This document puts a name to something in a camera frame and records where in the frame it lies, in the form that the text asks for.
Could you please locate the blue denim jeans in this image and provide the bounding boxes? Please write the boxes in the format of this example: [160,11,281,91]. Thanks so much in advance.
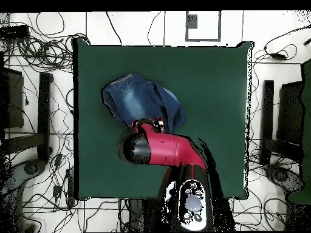
[100,72,187,133]

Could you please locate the dark green table cloth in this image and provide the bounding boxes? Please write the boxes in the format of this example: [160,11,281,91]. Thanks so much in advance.
[72,37,255,201]

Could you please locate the black stand base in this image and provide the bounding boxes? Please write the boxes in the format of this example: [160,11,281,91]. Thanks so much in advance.
[259,79,304,167]
[3,72,53,162]

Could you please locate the black power strip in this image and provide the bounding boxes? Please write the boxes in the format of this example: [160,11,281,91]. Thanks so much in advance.
[65,168,75,207]
[0,24,30,39]

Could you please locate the black box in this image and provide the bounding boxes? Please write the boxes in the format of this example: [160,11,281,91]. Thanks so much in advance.
[0,67,24,129]
[276,81,304,144]

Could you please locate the grey wheeled chair base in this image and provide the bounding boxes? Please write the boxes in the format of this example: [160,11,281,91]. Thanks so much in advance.
[264,164,304,195]
[0,158,48,232]

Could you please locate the dark green spare cloth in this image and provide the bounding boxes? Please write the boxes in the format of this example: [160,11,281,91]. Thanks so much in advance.
[287,59,311,204]

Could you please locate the grey square floor frame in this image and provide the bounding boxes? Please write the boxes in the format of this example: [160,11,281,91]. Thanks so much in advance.
[185,10,222,42]

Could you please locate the black cable tangle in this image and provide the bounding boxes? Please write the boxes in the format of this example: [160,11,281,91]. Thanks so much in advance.
[2,12,89,73]

